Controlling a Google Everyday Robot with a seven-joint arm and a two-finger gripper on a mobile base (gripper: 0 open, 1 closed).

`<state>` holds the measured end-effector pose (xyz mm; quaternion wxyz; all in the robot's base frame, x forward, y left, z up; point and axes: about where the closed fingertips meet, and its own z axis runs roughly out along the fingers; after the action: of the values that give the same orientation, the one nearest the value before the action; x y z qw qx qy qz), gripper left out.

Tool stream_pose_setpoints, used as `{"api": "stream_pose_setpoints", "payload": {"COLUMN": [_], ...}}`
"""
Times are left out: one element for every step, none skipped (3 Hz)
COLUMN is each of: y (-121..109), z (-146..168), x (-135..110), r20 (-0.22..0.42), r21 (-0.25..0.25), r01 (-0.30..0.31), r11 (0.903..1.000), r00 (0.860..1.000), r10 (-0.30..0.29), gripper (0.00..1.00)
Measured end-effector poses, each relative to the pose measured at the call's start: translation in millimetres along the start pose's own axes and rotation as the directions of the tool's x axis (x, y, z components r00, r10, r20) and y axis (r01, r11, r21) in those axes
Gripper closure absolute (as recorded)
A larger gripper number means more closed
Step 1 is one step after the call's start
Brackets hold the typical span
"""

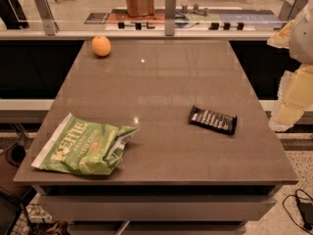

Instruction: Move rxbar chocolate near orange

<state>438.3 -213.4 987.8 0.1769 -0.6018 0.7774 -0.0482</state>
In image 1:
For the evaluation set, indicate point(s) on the right metal glass bracket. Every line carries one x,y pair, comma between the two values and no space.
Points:
295,9

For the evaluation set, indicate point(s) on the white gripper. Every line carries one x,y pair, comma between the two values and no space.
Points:
302,38

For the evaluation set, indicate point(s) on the black power adapter with cable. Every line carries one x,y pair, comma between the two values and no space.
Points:
304,204

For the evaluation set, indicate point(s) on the green kettle chips bag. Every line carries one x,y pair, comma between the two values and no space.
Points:
83,147

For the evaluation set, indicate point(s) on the black round bin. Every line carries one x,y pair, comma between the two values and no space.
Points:
15,155

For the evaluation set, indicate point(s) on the orange fruit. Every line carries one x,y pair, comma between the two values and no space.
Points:
101,46

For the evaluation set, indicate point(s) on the grey table drawer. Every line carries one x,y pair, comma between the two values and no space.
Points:
157,208

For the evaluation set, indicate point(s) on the left metal glass bracket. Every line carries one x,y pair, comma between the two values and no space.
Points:
49,24

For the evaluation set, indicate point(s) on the wire basket with items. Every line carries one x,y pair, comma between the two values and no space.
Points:
34,220

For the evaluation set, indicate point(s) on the black rxbar chocolate bar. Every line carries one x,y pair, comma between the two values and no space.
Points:
212,120

